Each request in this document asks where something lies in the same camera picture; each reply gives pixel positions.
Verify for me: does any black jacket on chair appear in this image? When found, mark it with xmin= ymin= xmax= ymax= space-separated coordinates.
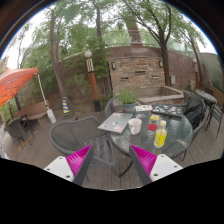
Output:
xmin=183 ymin=95 xmax=205 ymax=130

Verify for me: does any dark metal patio chair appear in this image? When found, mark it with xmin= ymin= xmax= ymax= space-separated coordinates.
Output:
xmin=204 ymin=103 xmax=224 ymax=139

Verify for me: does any yellow-labelled clear drink bottle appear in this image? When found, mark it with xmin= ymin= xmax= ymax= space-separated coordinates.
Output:
xmin=153 ymin=120 xmax=168 ymax=149

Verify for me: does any dark-trunk branching tree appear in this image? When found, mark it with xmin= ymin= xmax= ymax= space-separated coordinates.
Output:
xmin=123 ymin=0 xmax=208 ymax=88

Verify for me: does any blue yellow striped cone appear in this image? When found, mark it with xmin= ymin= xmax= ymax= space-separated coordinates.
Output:
xmin=61 ymin=96 xmax=72 ymax=115

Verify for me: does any orange patio umbrella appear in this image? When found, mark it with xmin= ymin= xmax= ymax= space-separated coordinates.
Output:
xmin=0 ymin=66 xmax=51 ymax=111

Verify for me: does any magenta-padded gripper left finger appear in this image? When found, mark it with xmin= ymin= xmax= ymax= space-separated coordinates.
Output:
xmin=43 ymin=144 xmax=96 ymax=187

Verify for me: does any silver laptop with stickers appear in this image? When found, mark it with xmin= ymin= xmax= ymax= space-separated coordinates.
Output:
xmin=97 ymin=112 xmax=134 ymax=134

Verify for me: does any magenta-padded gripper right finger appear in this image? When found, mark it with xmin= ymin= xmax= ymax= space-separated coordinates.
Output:
xmin=128 ymin=144 xmax=184 ymax=187

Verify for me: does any wooden bench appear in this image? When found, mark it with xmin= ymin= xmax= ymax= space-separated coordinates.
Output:
xmin=16 ymin=100 xmax=51 ymax=128

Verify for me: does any white umbrella base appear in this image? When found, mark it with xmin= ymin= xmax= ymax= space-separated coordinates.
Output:
xmin=46 ymin=108 xmax=58 ymax=124

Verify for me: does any flat round red coaster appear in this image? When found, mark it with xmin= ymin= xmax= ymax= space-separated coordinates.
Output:
xmin=146 ymin=123 xmax=159 ymax=132

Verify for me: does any green plant in teal pot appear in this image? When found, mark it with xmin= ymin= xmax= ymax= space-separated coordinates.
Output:
xmin=118 ymin=87 xmax=139 ymax=114

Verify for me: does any wooden lamp post with globe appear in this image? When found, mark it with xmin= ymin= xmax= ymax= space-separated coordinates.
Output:
xmin=83 ymin=50 xmax=102 ymax=113

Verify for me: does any white ceramic mug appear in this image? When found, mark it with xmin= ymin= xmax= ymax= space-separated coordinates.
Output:
xmin=127 ymin=117 xmax=143 ymax=136

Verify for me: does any white printed card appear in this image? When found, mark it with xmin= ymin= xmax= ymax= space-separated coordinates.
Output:
xmin=134 ymin=104 xmax=153 ymax=113

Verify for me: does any slender brown-trunk tree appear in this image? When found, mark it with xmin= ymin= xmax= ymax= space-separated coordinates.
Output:
xmin=33 ymin=3 xmax=84 ymax=104

